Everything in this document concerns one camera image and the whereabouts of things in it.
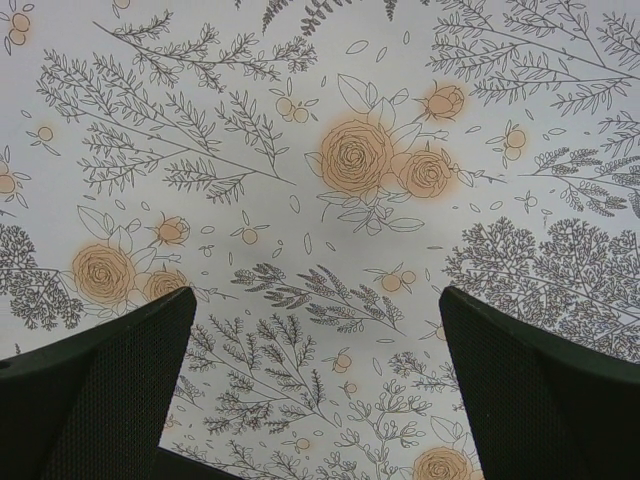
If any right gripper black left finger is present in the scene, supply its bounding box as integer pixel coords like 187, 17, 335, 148
1, 287, 196, 479

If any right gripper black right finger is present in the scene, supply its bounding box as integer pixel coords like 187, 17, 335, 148
439, 287, 639, 479

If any floral patterned table mat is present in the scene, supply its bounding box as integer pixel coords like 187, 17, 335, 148
1, 1, 639, 479

